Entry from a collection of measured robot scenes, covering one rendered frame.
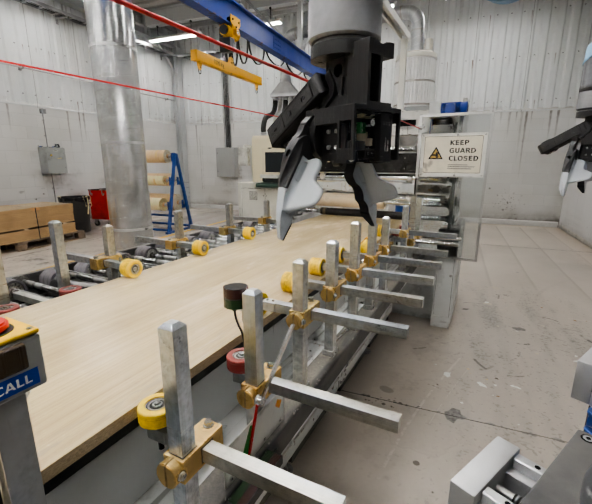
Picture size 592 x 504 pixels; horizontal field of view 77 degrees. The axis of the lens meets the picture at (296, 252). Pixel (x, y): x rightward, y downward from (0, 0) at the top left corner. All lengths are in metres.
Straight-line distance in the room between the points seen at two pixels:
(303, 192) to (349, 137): 0.07
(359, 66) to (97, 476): 0.91
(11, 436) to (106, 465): 0.46
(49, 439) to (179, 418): 0.25
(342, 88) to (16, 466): 0.56
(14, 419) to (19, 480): 0.08
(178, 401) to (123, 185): 4.16
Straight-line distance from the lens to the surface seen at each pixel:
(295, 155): 0.41
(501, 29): 9.88
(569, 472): 0.62
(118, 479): 1.06
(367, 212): 0.49
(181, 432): 0.78
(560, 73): 9.86
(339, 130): 0.39
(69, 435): 0.89
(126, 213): 4.82
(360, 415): 0.93
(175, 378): 0.72
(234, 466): 0.81
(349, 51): 0.41
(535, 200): 9.70
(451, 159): 3.22
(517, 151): 9.59
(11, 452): 0.58
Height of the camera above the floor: 1.40
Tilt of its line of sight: 14 degrees down
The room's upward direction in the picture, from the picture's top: straight up
